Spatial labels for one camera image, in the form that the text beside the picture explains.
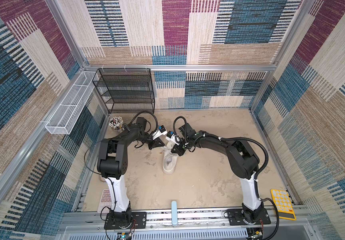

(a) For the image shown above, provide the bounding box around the light blue handle bar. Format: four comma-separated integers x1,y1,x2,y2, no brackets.
171,201,178,227

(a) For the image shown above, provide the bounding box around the white wire mesh basket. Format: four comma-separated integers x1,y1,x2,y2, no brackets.
45,72,96,135

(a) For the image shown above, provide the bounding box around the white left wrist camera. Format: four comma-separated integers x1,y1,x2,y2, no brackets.
152,125,168,140

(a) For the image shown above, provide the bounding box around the yellow calculator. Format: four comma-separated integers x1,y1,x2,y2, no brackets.
270,189,296,221

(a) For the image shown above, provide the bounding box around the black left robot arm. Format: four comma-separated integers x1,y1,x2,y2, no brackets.
97,117,167,226

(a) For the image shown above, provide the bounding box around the white canvas sneaker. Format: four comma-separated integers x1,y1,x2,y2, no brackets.
162,142,178,175

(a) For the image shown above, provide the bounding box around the black wire mesh shelf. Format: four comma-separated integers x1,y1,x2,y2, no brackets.
93,68,156,114

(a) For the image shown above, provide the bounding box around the pink white flat device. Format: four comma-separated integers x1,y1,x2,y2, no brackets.
97,188,112,213

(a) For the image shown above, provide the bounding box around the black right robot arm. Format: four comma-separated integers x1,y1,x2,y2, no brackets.
172,124,268,224

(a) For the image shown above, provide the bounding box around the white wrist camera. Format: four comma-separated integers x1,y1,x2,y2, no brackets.
166,131,181,146
152,125,168,140

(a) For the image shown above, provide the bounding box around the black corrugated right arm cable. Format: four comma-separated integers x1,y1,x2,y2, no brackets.
172,116,269,181

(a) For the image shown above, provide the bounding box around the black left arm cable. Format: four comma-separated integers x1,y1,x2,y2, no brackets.
129,110,160,136

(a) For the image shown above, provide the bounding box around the clear tube of coloured pencils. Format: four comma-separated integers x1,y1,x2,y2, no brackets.
109,117,124,134

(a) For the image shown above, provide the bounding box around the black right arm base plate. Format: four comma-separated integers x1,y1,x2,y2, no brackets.
224,208,271,226

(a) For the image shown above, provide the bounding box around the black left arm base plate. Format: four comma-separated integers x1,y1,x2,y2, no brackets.
104,211,147,230

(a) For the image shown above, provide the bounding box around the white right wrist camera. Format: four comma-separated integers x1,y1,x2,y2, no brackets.
166,131,181,146

